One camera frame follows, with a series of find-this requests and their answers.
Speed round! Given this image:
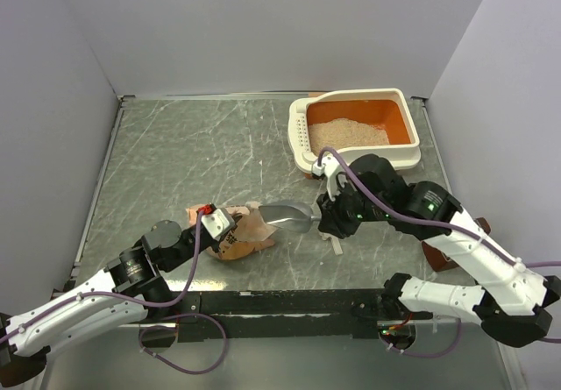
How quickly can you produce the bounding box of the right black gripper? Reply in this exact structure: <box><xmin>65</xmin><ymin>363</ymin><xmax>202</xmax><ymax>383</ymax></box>
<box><xmin>316</xmin><ymin>179</ymin><xmax>389</xmax><ymax>238</ymax></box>

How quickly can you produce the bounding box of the metal litter scoop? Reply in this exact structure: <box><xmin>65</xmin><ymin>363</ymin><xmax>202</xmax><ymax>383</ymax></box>
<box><xmin>259</xmin><ymin>201</ymin><xmax>321</xmax><ymax>233</ymax></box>

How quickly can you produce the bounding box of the pink cat litter bag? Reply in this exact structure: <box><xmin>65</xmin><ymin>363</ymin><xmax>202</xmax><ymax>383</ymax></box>
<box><xmin>200</xmin><ymin>202</ymin><xmax>276</xmax><ymax>261</ymax></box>

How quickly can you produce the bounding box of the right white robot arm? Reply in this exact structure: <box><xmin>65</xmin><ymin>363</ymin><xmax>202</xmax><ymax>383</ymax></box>
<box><xmin>312</xmin><ymin>147</ymin><xmax>560</xmax><ymax>348</ymax></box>

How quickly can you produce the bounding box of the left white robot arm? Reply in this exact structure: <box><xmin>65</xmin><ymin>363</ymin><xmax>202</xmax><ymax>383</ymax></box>
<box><xmin>1</xmin><ymin>215</ymin><xmax>231</xmax><ymax>366</ymax></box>

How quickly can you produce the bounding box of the cream orange litter box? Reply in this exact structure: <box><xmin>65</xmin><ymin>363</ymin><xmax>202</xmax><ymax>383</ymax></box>
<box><xmin>288</xmin><ymin>88</ymin><xmax>421</xmax><ymax>176</ymax></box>

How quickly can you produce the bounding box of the clear plastic bag clip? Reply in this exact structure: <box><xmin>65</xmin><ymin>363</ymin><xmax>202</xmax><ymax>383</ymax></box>
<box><xmin>319</xmin><ymin>232</ymin><xmax>343</xmax><ymax>256</ymax></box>

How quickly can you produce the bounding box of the brown dustpan brush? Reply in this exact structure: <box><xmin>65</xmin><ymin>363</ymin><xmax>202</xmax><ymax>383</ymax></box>
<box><xmin>421</xmin><ymin>216</ymin><xmax>492</xmax><ymax>273</ymax></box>

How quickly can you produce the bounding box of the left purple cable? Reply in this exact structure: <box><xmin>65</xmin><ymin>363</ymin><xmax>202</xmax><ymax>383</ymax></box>
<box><xmin>0</xmin><ymin>212</ymin><xmax>228</xmax><ymax>374</ymax></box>

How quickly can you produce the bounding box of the purple cable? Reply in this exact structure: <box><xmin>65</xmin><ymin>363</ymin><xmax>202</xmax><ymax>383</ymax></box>
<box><xmin>317</xmin><ymin>146</ymin><xmax>561</xmax><ymax>358</ymax></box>
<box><xmin>0</xmin><ymin>212</ymin><xmax>228</xmax><ymax>374</ymax></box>

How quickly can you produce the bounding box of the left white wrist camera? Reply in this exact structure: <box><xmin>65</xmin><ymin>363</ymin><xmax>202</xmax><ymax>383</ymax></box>
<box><xmin>197</xmin><ymin>204</ymin><xmax>236</xmax><ymax>241</ymax></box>

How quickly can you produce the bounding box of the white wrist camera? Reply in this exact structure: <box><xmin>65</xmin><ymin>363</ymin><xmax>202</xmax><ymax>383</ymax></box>
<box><xmin>197</xmin><ymin>204</ymin><xmax>236</xmax><ymax>241</ymax></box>
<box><xmin>311</xmin><ymin>152</ymin><xmax>349</xmax><ymax>201</ymax></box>

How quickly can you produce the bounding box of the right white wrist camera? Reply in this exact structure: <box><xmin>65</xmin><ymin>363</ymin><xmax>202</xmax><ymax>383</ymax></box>
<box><xmin>311</xmin><ymin>152</ymin><xmax>349</xmax><ymax>201</ymax></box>

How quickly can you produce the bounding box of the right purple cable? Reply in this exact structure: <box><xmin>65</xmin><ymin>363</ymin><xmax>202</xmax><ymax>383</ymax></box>
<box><xmin>317</xmin><ymin>146</ymin><xmax>561</xmax><ymax>358</ymax></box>

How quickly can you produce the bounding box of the aluminium frame rail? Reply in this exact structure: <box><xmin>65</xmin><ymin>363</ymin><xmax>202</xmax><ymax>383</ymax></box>
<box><xmin>42</xmin><ymin>287</ymin><xmax>508</xmax><ymax>334</ymax></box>

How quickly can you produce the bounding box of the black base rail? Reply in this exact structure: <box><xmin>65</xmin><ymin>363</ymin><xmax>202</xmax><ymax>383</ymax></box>
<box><xmin>139</xmin><ymin>288</ymin><xmax>435</xmax><ymax>347</ymax></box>

